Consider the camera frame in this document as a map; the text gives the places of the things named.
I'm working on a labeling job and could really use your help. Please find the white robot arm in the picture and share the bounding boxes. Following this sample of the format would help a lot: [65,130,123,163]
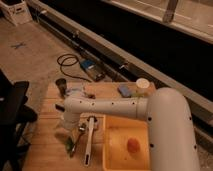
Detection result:
[61,87,200,171]

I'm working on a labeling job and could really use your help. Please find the dark metal cup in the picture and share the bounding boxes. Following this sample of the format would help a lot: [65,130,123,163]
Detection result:
[55,78,67,97]

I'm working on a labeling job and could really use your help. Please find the blue and black power box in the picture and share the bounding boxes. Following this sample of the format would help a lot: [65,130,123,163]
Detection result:
[80,59,105,82]

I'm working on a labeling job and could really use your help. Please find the white cardboard box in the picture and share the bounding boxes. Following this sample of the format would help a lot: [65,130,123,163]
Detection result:
[0,0,32,26]

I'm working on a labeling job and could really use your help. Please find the orange egg-shaped fruit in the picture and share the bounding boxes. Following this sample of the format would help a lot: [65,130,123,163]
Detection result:
[127,138,140,154]

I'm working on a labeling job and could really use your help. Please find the blue sponge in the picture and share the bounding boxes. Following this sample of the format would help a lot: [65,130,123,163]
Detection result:
[118,85,132,98]

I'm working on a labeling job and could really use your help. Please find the black cable on floor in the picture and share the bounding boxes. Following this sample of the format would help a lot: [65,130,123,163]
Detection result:
[56,53,92,83]

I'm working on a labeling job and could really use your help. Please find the yellow plastic bin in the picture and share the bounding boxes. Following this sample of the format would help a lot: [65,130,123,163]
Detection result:
[103,116,150,171]

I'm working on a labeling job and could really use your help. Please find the black chair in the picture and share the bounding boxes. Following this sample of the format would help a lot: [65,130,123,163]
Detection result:
[0,69,38,171]

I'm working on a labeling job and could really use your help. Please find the bunch of dark grapes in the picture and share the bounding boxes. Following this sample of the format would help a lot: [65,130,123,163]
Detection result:
[86,94,96,99]

